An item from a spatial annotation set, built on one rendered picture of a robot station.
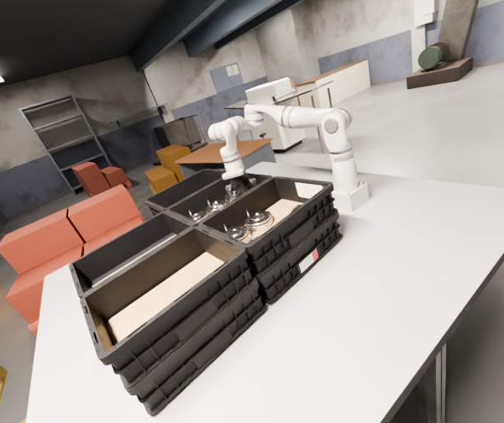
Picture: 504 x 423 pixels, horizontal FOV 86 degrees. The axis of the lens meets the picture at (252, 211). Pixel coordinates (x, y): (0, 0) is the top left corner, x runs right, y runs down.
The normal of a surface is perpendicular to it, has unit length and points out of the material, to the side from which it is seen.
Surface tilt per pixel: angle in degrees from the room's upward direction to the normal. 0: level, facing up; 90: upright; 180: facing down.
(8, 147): 90
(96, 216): 90
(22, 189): 90
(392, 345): 0
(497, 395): 0
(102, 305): 90
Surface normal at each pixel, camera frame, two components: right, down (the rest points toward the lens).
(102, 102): 0.56, 0.21
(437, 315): -0.30, -0.85
